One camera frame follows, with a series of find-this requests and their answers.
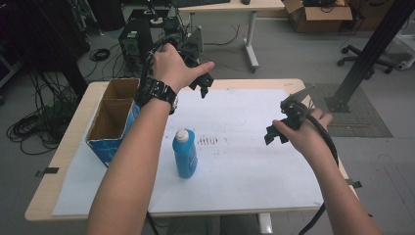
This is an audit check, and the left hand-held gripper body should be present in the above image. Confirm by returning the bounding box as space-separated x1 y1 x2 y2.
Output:
176 26 215 90

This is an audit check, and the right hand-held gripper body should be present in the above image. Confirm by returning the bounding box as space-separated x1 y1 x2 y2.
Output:
279 83 316 132

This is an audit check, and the blue bottle with white cap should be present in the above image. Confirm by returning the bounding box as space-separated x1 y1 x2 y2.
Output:
171 128 199 180

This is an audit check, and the blue cardboard box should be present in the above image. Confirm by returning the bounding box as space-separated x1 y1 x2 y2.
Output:
84 77 142 168

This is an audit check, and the person's right hand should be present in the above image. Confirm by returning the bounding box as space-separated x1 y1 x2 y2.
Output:
271 108 334 165

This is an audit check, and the person's left hand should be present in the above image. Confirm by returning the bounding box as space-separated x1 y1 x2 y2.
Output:
152 43 216 95

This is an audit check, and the white table mat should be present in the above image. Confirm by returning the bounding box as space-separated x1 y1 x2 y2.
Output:
52 88 325 217

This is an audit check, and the black wristwatch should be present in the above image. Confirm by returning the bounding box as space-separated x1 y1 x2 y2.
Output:
134 76 180 116

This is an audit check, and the black keyboard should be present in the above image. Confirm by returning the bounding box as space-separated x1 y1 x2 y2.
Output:
171 0 232 9

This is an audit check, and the white-legged wooden desk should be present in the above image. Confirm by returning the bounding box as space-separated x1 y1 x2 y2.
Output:
176 0 287 74

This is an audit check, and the black computer tower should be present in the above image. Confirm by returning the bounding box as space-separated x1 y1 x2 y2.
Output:
117 18 155 76

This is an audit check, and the grey floor mat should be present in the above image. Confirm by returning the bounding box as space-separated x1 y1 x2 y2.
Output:
304 82 394 139

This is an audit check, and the black tape strip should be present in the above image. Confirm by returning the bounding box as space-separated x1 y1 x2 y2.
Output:
34 166 61 179
346 178 363 190

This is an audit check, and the black office chair base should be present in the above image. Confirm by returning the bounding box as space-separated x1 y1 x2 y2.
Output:
336 44 396 81

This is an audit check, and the white table leg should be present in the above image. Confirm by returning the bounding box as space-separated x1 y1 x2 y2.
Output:
258 212 274 235

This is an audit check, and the open brown cardboard box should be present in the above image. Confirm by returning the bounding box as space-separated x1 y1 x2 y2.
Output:
281 0 354 34

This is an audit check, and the black metal stand beam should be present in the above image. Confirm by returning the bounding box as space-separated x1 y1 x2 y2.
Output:
323 0 415 114

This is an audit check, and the white device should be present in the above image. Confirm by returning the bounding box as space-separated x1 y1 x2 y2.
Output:
395 58 415 71

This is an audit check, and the dark curtain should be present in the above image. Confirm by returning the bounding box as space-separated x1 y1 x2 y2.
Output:
0 0 90 101

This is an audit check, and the thin black floor cable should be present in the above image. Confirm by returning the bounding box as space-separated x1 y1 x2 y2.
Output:
203 23 242 47

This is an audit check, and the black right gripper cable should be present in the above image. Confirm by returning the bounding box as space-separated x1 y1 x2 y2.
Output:
298 107 341 235

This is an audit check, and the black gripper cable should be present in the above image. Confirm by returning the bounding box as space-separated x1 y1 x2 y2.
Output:
140 33 184 86
298 107 341 235

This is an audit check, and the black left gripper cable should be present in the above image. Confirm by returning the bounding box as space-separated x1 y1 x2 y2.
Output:
140 33 184 86

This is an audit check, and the coiled black cable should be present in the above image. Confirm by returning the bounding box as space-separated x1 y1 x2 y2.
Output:
88 47 112 63

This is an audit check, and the tangle of black floor cables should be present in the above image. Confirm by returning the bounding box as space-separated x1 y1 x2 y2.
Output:
5 69 81 157

